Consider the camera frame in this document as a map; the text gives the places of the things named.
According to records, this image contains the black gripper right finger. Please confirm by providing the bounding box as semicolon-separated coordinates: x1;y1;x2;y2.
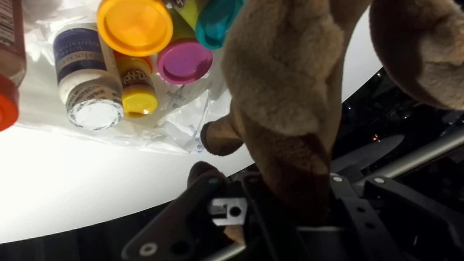
328;171;464;261

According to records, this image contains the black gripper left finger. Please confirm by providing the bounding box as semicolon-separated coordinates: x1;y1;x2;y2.
121;161;311;261

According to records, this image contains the small yellow dough can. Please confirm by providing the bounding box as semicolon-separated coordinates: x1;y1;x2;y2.
115;52;161;119

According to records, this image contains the brown plush animal toy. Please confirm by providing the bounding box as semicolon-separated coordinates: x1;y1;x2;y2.
199;0;464;225

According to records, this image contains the pink lid dough can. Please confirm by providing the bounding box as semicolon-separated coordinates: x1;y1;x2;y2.
156;13;215;87

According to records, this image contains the white lid small jar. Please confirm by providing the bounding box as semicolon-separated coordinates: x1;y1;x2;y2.
51;23;127;132

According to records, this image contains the teal lid dough can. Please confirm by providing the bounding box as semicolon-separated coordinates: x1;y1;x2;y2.
195;0;247;52

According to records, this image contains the orange lid dough can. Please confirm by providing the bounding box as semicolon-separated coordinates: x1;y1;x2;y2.
96;0;176;58

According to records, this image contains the spice jar with red lid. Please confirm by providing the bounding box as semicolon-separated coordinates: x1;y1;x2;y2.
0;0;30;133

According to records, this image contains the white plastic bag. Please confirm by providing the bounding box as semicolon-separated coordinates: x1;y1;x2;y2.
19;0;237;155

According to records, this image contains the grey metal window railing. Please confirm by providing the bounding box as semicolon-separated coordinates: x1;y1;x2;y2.
354;129;464;186

